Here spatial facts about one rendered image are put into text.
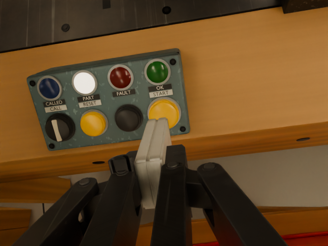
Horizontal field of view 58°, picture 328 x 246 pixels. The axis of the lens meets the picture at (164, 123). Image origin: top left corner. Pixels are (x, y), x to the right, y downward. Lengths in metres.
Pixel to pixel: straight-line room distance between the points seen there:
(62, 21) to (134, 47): 0.10
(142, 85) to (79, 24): 0.14
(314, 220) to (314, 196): 0.85
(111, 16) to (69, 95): 0.13
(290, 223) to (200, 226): 0.11
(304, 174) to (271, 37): 0.95
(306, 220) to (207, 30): 0.26
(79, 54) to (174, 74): 0.14
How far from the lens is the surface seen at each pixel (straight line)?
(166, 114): 0.27
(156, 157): 0.16
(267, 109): 0.32
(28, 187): 1.05
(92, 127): 0.29
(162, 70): 0.27
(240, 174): 1.21
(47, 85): 0.30
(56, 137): 0.31
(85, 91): 0.29
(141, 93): 0.28
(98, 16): 0.39
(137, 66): 0.28
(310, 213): 0.42
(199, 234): 0.40
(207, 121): 0.31
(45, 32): 0.41
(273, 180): 1.23
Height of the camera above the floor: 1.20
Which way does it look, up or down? 73 degrees down
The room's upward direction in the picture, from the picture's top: 27 degrees counter-clockwise
